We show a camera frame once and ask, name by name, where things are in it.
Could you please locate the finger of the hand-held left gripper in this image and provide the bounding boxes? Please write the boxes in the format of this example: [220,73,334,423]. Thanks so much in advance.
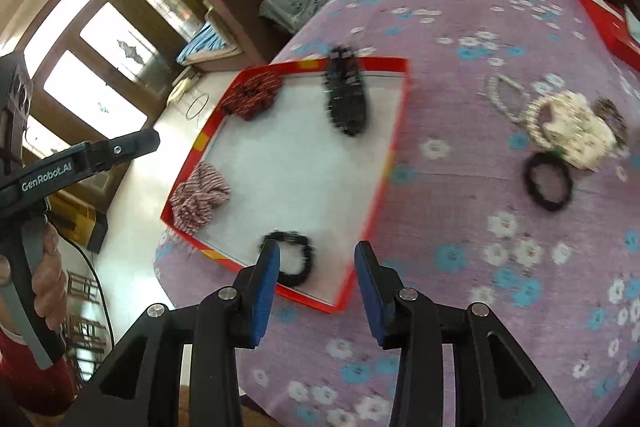
[84,129,161,178]

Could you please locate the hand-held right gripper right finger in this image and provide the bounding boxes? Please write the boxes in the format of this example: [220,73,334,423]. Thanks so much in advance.
[354,241,576,427]

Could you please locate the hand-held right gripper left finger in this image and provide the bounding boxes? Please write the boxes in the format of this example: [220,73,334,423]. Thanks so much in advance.
[60,239,281,427]

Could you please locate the black hair tie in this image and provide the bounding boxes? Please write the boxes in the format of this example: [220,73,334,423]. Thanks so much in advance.
[257,231,317,287]
[524,152,573,211]

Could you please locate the red cardboard box white inside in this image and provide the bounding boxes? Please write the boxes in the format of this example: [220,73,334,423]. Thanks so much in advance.
[160,57,412,314]

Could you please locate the leopard print scrunchie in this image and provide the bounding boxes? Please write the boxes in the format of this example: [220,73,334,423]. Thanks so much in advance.
[592,98,631,155]

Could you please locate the person's left forearm red sleeve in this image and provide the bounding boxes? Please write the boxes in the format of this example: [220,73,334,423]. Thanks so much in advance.
[0,327,77,418]

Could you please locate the person's left hand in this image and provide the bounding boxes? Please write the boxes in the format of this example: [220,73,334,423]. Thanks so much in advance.
[0,221,68,339]

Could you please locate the red white striped scrunchie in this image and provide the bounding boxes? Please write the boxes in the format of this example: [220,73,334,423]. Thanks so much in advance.
[169,162,232,237]

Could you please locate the purple floral tablecloth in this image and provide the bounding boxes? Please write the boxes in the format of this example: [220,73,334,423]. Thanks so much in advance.
[152,0,640,427]

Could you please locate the wooden glass panel door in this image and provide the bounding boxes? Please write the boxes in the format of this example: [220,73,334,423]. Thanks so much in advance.
[0,0,208,212]

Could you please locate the wooden chairs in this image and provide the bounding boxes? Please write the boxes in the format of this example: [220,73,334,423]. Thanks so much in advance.
[65,272,108,378]

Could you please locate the light blue striped cushion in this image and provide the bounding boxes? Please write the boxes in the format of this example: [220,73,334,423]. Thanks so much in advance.
[176,21,241,65]

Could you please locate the dark red polka dot scrunchie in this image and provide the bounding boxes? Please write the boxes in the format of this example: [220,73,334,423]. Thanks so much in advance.
[220,74,285,122]

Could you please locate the brown sofa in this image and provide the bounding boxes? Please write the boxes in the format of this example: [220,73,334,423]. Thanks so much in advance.
[200,0,296,68]

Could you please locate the black hair claw clip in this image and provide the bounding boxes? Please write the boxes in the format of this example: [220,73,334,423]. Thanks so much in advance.
[322,46,371,138]

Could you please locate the grey blue quilt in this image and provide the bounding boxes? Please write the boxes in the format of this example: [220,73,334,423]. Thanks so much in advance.
[259,0,351,35]

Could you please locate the cream scrunchie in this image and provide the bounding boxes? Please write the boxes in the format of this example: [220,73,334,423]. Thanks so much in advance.
[542,91,617,170]

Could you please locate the wire frame stool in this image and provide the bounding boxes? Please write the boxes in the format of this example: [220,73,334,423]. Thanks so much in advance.
[167,77,208,120]

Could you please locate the black cable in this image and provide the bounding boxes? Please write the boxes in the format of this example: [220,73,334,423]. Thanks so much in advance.
[64,234,110,325]

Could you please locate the plain pearl bracelet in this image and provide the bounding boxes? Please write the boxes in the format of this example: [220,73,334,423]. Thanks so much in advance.
[487,76,527,124]

